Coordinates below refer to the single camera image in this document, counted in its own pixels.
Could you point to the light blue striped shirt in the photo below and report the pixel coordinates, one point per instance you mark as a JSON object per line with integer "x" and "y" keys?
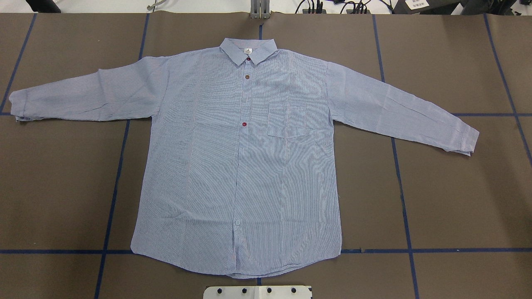
{"x": 240, "y": 179}

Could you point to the brown table mat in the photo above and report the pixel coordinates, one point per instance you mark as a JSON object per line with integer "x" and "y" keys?
{"x": 417, "y": 222}

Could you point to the black labelled box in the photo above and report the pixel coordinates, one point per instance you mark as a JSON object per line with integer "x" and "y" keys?
{"x": 425, "y": 7}

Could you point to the grey aluminium frame post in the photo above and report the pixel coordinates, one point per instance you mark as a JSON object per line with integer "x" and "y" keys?
{"x": 260, "y": 9}

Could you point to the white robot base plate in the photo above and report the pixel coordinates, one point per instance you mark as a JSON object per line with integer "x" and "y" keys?
{"x": 259, "y": 292}

